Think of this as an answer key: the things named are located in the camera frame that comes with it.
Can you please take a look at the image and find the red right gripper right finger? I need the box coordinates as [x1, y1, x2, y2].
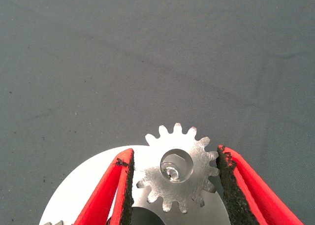
[216, 144, 305, 225]

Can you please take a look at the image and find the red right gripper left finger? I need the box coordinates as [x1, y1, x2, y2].
[73, 148, 135, 225]

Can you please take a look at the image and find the round metal plate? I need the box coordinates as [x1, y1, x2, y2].
[38, 145, 228, 225]

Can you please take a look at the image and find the dark grey table cloth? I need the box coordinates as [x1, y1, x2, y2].
[0, 0, 315, 225]

